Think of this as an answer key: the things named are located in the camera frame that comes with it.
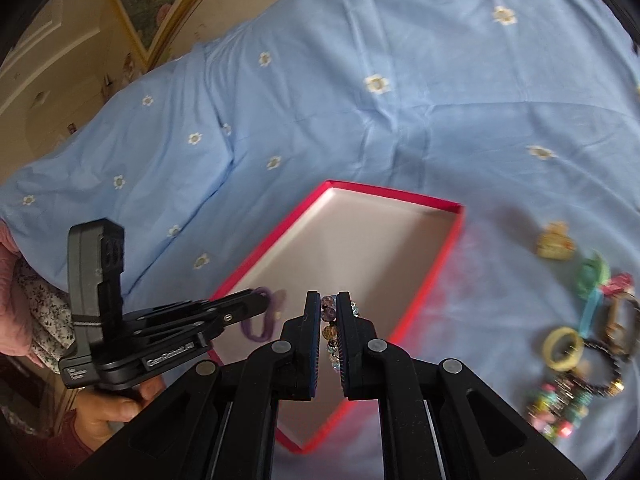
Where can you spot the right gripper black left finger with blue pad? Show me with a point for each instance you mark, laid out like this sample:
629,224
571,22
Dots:
217,422

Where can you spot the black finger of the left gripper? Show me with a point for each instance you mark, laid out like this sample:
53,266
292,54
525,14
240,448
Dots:
236,308

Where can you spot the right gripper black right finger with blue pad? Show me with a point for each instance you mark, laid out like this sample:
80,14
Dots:
439,421

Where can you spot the person's left hand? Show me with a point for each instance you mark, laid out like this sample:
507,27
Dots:
95,411

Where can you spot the pink cushion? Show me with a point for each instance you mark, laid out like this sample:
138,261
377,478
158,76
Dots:
16,322

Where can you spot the bronze metal wristwatch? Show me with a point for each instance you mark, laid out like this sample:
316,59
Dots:
621,333

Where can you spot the red shallow box tray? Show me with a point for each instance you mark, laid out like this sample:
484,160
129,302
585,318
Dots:
384,247

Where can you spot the gold hair claw clip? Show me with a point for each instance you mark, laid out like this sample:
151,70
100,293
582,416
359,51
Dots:
553,243

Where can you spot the pink hair clip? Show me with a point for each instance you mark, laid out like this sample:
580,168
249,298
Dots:
618,284

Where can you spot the light blue floral bedsheet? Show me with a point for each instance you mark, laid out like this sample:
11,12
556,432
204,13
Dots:
524,112

